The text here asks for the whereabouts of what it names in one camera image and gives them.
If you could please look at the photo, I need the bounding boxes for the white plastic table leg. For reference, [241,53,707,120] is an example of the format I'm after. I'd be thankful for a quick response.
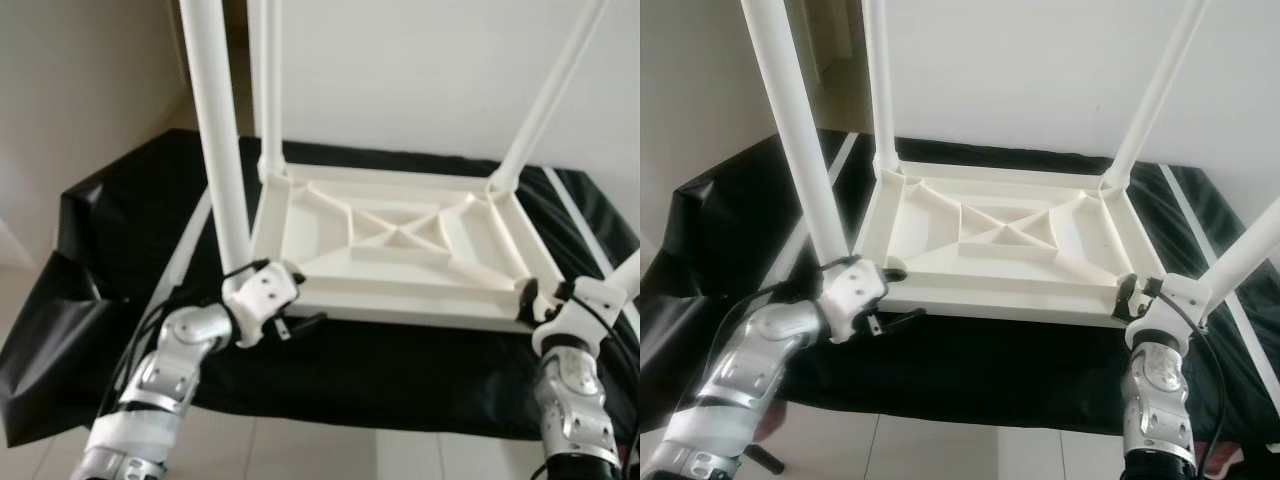
[740,0,853,263]
[1100,0,1211,191]
[862,0,903,176]
[180,0,256,276]
[487,0,611,196]
[1195,197,1280,321]
[248,0,291,181]
[610,250,641,301]

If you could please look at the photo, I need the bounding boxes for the white plastic table top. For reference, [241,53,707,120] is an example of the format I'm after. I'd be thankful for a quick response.
[225,160,576,336]
[850,158,1171,329]

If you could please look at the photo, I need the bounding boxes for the black table cloth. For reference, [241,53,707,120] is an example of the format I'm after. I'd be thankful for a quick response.
[0,130,641,446]
[640,128,1280,441]

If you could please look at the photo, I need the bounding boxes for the pink fabric item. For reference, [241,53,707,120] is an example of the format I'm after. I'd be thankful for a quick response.
[1215,445,1276,479]

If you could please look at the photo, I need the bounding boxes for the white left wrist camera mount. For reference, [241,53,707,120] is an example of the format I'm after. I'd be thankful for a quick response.
[225,260,306,349]
[820,256,891,343]

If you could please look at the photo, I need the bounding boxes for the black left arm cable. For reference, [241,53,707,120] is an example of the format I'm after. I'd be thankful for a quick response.
[95,258,271,421]
[690,255,866,401]

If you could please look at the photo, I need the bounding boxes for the black table frame leg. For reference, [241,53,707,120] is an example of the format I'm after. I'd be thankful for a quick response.
[745,445,791,473]

